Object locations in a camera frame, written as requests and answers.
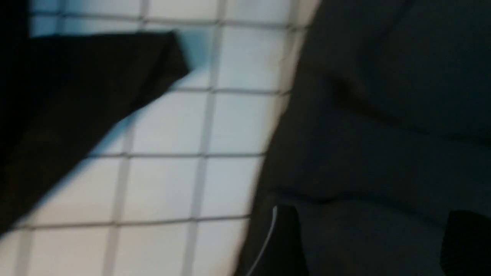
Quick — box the black clothes pile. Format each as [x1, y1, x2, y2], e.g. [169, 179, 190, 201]
[0, 0, 190, 235]

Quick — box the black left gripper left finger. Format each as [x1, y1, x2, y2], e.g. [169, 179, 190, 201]
[245, 205, 309, 276]

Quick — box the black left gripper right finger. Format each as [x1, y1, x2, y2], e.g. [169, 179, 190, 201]
[440, 210, 491, 276]

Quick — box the gray long-sleeved shirt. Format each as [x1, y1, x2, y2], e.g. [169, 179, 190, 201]
[250, 0, 491, 276]

